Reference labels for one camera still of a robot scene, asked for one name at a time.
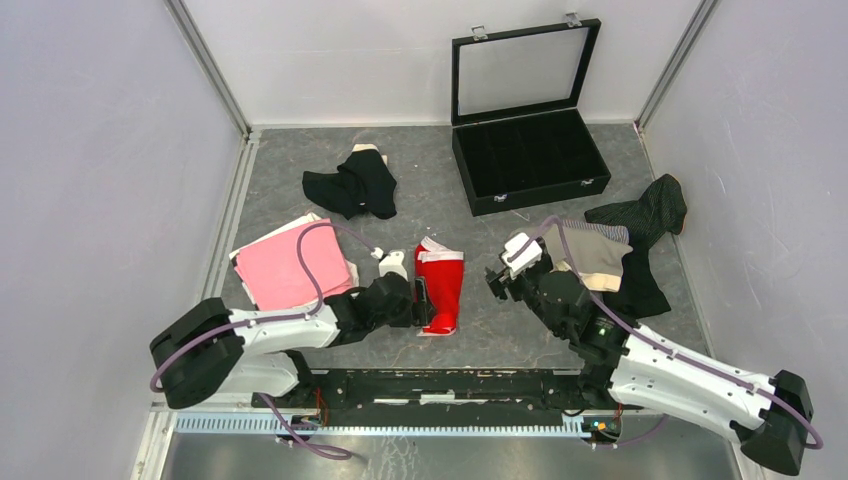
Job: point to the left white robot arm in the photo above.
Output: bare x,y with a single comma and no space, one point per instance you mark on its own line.
212,349

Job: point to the dark striped black underwear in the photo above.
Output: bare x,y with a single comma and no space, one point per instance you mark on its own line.
660,209

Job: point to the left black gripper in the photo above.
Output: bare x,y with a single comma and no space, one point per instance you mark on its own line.
417,312

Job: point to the grey striped underwear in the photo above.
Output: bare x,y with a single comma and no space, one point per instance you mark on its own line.
616,233

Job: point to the red boxer briefs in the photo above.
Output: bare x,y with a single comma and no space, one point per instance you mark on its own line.
443,271

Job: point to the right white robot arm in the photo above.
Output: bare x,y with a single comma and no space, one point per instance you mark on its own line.
627,363

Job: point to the pink underwear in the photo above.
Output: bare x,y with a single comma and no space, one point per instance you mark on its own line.
272,276

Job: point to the black display case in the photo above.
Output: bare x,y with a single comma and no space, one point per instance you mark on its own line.
518,137

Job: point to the beige grey ribbed underwear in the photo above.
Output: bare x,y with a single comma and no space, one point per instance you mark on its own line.
598,258

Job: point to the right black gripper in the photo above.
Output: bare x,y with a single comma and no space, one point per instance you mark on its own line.
501,280

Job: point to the black underwear with beige band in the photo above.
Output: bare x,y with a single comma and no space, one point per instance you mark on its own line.
362,184

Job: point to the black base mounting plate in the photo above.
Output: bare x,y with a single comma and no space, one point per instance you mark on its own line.
421,398

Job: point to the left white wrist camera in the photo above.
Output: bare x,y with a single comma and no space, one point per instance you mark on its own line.
390,262

